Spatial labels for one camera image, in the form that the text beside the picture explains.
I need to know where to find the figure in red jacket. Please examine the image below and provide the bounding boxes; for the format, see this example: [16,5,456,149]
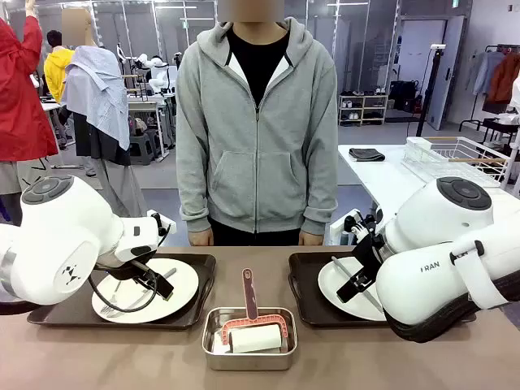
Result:
[0,0,60,227]

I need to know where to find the gray blue door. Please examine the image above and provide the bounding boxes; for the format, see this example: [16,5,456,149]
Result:
[425,15,466,132]

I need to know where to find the black tripod with camera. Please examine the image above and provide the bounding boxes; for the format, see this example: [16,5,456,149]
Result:
[415,41,449,138]

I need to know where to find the white wire basket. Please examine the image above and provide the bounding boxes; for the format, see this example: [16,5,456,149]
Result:
[401,136,501,189]

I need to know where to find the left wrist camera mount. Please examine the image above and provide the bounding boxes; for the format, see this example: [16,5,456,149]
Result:
[145,209,178,247]

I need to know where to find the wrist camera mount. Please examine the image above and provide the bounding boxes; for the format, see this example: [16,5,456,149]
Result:
[343,209,383,245]
[145,209,178,247]

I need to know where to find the white wire dish rack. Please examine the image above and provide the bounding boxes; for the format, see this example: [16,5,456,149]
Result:
[422,135,512,184]

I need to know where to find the person in gray hoodie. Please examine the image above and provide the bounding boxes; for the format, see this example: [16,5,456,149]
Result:
[175,15,340,247]

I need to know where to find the rectangular steel container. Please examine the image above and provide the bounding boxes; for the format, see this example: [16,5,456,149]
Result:
[201,306,299,372]

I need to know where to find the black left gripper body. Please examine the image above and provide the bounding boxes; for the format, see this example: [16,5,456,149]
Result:
[130,256,168,290]

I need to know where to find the white round plate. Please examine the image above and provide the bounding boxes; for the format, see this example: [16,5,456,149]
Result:
[91,257,201,325]
[317,255,388,323]

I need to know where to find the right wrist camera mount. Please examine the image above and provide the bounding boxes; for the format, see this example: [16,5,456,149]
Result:
[343,209,383,245]

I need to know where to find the white shoe rack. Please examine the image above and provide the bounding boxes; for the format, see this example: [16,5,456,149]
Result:
[338,92,390,128]

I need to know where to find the person's left hand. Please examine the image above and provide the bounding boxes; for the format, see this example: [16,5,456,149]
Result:
[297,230,325,247]

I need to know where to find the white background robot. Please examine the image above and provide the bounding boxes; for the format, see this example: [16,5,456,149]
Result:
[135,51,179,97]

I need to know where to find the brown hanging jacket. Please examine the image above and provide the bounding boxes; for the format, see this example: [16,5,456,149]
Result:
[485,52,520,106]

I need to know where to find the black bags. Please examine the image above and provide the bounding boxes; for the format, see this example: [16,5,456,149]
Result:
[388,80,420,114]

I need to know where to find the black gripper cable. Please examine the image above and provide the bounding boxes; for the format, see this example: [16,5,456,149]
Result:
[87,267,160,314]

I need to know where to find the gray sleeved left forearm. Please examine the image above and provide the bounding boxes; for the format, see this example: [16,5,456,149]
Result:
[300,154,340,237]

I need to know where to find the silver metal fork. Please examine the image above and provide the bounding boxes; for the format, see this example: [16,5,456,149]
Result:
[98,279,154,319]

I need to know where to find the white side table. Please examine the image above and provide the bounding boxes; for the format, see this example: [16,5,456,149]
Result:
[328,143,520,247]

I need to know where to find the gray plastic stool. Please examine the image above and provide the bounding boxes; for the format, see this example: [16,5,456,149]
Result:
[128,132,158,166]

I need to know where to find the white velcro strap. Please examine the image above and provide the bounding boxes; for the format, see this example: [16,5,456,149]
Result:
[449,239,509,312]

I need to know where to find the brown plastic tray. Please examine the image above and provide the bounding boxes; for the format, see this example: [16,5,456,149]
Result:
[27,252,218,331]
[288,251,402,329]

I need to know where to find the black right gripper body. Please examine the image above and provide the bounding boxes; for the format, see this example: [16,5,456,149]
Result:
[346,236,385,288]

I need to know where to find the gray blue hanging shirt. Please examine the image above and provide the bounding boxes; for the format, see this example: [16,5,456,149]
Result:
[466,50,505,98]

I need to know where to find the gray sleeved right forearm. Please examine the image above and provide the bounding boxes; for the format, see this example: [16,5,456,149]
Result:
[175,154,215,235]

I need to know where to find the person in yellow jacket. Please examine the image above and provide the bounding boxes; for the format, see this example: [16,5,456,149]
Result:
[43,29,76,105]

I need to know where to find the person with blue striped shirt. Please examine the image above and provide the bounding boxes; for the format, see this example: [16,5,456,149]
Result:
[60,7,149,219]

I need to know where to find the white background desk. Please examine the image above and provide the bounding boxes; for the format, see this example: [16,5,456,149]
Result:
[127,92,172,160]

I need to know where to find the black clothes rack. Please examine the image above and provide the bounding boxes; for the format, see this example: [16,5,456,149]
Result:
[457,43,520,136]

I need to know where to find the silver metal knife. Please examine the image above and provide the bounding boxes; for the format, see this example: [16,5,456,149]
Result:
[330,255,385,314]

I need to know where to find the black cable sleeve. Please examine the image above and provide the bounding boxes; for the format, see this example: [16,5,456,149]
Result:
[384,268,520,345]

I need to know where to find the folded black cloth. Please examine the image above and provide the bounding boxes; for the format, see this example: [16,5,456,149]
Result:
[349,147,387,163]

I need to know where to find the pink handled lint roller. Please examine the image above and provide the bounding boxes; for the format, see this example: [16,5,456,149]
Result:
[220,267,290,354]

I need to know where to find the person's right hand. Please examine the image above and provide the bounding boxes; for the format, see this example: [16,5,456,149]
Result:
[188,227,215,247]

